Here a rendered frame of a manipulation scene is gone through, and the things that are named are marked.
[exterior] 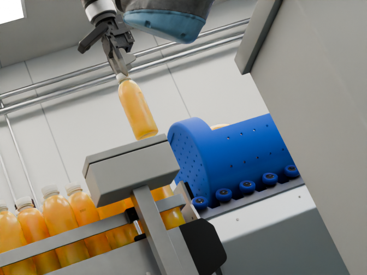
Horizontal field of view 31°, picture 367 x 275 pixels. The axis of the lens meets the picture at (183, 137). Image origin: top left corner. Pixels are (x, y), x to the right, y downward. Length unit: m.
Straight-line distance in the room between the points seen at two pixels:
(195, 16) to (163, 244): 0.54
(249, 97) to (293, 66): 4.67
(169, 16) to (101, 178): 0.44
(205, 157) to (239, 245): 0.25
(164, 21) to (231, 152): 0.68
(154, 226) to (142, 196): 0.08
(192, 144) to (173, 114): 3.80
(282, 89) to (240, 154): 0.65
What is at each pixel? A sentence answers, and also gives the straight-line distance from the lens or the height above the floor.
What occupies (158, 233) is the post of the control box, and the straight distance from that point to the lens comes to 1.50.
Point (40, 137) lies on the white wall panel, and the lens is 5.50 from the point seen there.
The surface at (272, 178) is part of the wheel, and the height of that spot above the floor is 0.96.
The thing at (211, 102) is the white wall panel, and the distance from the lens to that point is 5.70.
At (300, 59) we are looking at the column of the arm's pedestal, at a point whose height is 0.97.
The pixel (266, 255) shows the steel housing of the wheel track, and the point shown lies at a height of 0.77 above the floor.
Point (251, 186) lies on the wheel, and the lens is 1.82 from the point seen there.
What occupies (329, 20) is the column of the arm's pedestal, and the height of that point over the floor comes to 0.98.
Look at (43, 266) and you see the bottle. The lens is 1.60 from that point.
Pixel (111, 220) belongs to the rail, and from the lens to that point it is 1.60.
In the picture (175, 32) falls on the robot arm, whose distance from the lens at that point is 1.23.
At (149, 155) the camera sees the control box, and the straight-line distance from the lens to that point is 1.53.
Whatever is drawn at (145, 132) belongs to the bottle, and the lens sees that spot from 1.91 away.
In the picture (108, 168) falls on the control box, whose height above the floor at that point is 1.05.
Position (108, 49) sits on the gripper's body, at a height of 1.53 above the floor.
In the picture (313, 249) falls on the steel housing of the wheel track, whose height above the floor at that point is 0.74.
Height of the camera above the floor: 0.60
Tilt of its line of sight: 18 degrees up
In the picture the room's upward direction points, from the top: 24 degrees counter-clockwise
